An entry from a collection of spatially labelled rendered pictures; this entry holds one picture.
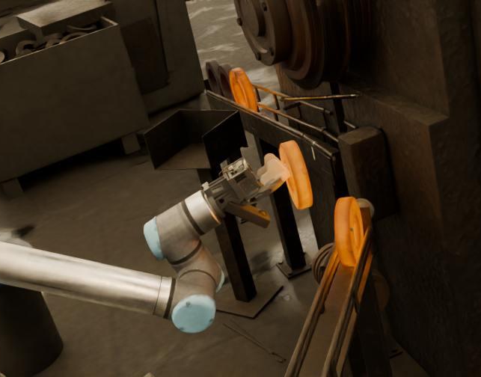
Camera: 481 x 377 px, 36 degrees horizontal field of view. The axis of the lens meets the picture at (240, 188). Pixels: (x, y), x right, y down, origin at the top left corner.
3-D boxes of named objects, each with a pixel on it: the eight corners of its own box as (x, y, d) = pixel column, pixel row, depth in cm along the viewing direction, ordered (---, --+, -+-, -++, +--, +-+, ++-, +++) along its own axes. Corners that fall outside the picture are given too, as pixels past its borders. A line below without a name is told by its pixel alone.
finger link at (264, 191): (281, 179, 165) (247, 200, 165) (285, 185, 165) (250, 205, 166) (277, 171, 169) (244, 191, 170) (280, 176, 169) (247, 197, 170)
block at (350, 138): (387, 202, 203) (372, 121, 192) (402, 212, 196) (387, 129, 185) (351, 216, 201) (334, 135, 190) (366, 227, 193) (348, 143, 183)
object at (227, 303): (230, 276, 296) (179, 108, 265) (286, 286, 280) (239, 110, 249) (199, 307, 282) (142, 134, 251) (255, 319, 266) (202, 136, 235)
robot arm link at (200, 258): (191, 312, 173) (163, 273, 168) (194, 283, 183) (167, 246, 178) (227, 295, 171) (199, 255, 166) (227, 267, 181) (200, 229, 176)
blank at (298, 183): (288, 132, 174) (274, 135, 174) (304, 150, 160) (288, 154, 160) (301, 192, 180) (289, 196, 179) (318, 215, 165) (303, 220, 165)
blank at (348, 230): (366, 268, 170) (351, 269, 171) (361, 200, 173) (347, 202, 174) (351, 265, 156) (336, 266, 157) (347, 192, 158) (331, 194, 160)
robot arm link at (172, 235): (161, 250, 177) (138, 219, 173) (206, 224, 176) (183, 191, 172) (162, 270, 169) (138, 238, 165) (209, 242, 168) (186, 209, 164)
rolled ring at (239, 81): (225, 76, 286) (233, 74, 287) (243, 122, 285) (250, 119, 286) (234, 64, 268) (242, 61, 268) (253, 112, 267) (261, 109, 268)
